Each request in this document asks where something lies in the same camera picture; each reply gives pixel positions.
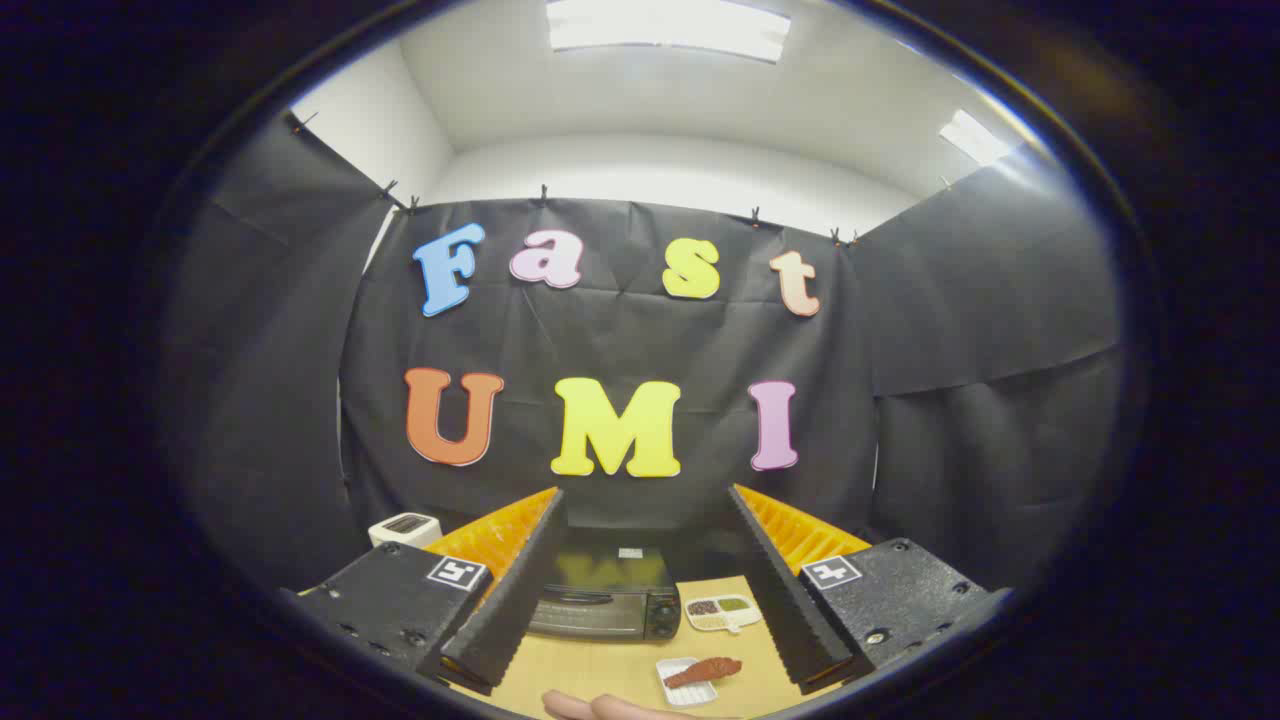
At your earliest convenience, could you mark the large ceiling light panel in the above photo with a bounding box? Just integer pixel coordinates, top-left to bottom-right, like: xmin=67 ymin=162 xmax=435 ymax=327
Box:
xmin=545 ymin=0 xmax=791 ymax=63

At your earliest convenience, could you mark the small ceiling light panel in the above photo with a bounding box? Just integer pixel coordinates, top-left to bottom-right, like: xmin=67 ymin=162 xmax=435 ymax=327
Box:
xmin=938 ymin=108 xmax=1016 ymax=166

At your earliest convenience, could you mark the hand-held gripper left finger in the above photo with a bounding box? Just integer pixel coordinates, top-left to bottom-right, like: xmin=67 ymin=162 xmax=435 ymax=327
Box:
xmin=283 ymin=487 xmax=569 ymax=698

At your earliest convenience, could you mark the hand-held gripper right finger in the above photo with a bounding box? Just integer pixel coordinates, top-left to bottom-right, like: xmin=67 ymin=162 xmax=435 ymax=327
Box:
xmin=728 ymin=484 xmax=1011 ymax=696

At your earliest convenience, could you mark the black toaster oven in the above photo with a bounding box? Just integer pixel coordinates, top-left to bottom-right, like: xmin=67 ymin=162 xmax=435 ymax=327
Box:
xmin=525 ymin=530 xmax=686 ymax=643

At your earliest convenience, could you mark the reddish brown meat slice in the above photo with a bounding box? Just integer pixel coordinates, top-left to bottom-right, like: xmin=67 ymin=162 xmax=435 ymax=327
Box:
xmin=663 ymin=656 xmax=743 ymax=691

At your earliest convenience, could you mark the white divided dish with beans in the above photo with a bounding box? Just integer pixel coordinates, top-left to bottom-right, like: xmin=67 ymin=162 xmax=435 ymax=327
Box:
xmin=684 ymin=594 xmax=764 ymax=635

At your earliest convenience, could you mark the white rectangular tray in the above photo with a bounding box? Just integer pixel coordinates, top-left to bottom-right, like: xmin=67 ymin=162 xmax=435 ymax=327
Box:
xmin=656 ymin=656 xmax=721 ymax=708

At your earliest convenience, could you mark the white bread toaster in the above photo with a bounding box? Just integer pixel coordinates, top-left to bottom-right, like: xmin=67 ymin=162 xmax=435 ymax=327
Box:
xmin=367 ymin=512 xmax=444 ymax=550

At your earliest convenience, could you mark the black backdrop cloth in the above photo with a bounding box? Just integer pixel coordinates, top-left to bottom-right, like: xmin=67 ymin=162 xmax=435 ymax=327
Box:
xmin=165 ymin=110 xmax=1126 ymax=601

